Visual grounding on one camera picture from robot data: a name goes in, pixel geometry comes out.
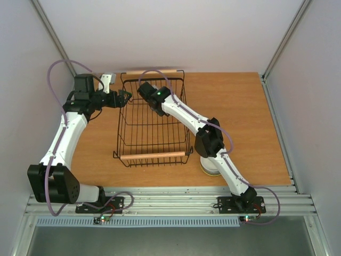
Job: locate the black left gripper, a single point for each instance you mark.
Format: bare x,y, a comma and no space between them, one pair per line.
121,102

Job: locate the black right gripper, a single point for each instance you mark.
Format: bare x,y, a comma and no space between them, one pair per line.
160,110

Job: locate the black wire dish rack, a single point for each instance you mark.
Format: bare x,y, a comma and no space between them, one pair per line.
144,138

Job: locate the white ceramic bowl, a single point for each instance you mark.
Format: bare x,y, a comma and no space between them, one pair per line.
206,163

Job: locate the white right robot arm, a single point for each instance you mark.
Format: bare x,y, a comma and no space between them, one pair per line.
208,140

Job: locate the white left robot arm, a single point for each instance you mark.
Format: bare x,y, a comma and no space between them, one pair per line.
52,180

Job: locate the yellow rimmed bowl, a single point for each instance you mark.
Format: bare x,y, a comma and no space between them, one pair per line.
212,173

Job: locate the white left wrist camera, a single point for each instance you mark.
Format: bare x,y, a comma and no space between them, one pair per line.
106,80

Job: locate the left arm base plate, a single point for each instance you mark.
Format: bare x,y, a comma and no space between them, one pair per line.
116,203

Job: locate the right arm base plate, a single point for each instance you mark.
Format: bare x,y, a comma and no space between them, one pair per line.
229,205

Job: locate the grey slotted cable duct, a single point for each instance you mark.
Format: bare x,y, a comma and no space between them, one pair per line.
138,222

